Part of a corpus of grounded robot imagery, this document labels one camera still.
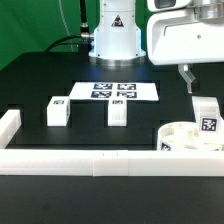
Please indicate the white paper marker sheet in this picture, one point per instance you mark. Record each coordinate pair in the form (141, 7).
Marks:
(105, 90)

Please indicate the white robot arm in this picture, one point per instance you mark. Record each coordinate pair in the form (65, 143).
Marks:
(117, 39)

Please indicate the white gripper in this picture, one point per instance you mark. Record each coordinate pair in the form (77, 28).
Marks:
(176, 37)

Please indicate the white U-shaped fence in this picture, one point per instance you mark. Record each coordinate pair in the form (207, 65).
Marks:
(100, 163)

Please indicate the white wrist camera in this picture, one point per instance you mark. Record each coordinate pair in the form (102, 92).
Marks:
(167, 5)

